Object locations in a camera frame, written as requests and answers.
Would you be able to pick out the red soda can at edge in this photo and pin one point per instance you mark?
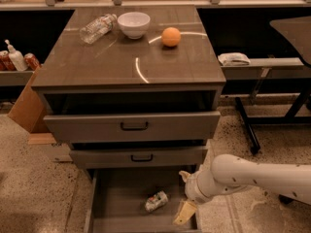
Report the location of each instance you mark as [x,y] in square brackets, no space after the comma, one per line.
[5,61]

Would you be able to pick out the black chair base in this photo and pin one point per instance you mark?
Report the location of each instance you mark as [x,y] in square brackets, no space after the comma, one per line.
[285,200]

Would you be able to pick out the bottom grey drawer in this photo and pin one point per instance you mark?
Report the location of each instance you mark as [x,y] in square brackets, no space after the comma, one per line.
[118,197]

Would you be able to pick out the white ceramic bowl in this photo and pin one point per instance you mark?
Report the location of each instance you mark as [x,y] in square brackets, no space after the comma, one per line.
[134,25]

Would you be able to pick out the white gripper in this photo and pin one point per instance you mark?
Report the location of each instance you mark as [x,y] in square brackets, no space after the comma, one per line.
[193,185]

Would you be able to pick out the middle grey drawer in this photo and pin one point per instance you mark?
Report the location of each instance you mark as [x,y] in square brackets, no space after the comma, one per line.
[150,157]

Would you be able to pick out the grey drawer cabinet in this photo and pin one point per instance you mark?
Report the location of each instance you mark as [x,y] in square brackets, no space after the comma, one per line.
[117,75]

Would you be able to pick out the grey drawer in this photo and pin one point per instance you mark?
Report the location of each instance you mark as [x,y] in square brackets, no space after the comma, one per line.
[118,197]
[150,157]
[133,127]

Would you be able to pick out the white flat box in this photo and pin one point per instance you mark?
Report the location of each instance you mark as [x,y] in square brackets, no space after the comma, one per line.
[56,152]

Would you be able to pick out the clear plastic water bottle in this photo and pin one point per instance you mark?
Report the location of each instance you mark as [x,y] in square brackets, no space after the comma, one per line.
[97,28]

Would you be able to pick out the orange fruit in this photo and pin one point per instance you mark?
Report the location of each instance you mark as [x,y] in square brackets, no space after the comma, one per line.
[171,37]

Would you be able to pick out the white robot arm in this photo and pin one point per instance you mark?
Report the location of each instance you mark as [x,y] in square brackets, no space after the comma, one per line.
[228,174]

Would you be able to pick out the brown cardboard box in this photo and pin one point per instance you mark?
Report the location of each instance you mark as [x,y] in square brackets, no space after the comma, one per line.
[28,111]

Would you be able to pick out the folded white cloth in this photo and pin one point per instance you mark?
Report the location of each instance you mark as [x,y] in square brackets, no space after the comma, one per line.
[233,59]

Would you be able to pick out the grey side table top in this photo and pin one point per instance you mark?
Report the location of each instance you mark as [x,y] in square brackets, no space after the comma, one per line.
[297,31]

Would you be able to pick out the top grey drawer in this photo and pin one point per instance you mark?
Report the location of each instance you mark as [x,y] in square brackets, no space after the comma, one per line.
[133,127]

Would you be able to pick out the white pump bottle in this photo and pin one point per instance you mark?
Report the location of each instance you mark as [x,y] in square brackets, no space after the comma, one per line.
[16,57]

